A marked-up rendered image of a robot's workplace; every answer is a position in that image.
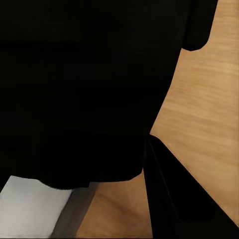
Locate digital camera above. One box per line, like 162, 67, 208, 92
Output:
0, 0, 218, 190

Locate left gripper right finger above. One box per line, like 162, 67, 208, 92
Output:
143, 135, 239, 239

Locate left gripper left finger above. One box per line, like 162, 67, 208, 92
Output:
0, 165, 11, 192

